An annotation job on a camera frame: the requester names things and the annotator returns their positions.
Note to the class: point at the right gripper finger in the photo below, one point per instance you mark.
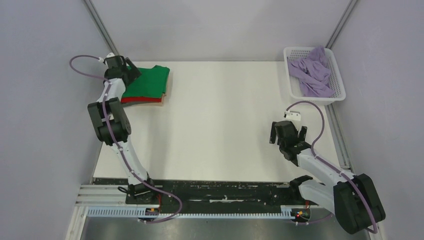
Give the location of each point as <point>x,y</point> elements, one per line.
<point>273,133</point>
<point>302,134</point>

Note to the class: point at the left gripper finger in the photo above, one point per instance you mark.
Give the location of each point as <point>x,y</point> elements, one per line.
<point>129,63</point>
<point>131,74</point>

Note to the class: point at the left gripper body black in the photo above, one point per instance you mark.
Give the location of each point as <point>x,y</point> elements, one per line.
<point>124,70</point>

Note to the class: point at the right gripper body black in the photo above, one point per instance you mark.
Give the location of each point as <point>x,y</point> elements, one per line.
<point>282,145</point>

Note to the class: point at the green t-shirt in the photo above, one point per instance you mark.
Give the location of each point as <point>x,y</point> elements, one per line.
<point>152,83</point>

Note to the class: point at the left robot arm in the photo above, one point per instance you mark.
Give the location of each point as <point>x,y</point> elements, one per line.
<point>112,126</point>

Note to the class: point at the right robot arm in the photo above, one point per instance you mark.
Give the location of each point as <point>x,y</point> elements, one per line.
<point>352,199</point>

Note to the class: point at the folded red t-shirt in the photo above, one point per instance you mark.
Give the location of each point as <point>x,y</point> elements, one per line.
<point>141,100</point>

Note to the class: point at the white plastic basket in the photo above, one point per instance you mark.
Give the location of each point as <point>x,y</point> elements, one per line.
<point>335,79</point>

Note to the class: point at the purple t-shirt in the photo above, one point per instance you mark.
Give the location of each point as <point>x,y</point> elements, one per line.
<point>313,74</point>

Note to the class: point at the left corner metal strut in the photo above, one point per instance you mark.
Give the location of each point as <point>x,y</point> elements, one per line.
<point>99,23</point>

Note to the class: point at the corner metal strut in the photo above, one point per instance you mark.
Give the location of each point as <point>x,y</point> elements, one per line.
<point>341,23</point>
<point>99,23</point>

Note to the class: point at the right corner metal strut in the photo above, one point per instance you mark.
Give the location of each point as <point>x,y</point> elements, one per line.
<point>341,23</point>

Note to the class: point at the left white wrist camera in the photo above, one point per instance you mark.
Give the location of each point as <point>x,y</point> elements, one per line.
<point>103,60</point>

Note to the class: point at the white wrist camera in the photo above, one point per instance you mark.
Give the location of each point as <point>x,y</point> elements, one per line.
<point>103,60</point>
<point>294,117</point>

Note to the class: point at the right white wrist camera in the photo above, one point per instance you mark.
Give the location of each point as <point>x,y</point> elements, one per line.
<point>294,117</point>

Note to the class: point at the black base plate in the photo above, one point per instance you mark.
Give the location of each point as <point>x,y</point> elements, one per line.
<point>214,197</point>

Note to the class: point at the white cable duct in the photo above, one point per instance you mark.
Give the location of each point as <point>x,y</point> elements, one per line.
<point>142,213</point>

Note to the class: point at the aluminium rail frame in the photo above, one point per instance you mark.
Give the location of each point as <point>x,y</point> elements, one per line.
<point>207,144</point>

